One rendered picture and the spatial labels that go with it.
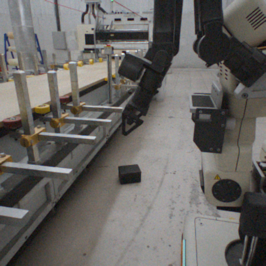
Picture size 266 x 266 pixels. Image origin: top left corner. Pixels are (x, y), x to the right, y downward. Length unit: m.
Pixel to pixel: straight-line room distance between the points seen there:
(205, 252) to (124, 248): 0.57
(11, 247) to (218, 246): 1.13
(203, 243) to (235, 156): 0.62
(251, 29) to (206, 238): 1.02
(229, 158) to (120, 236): 1.08
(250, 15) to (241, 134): 0.39
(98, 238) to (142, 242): 0.30
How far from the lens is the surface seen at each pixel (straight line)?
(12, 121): 1.21
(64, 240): 1.79
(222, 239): 1.43
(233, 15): 0.81
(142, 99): 0.69
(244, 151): 0.90
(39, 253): 1.76
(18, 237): 1.66
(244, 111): 0.88
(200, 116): 0.81
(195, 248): 1.35
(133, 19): 5.61
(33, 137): 1.15
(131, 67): 0.68
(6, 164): 1.00
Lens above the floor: 1.25
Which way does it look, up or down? 21 degrees down
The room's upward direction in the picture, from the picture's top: straight up
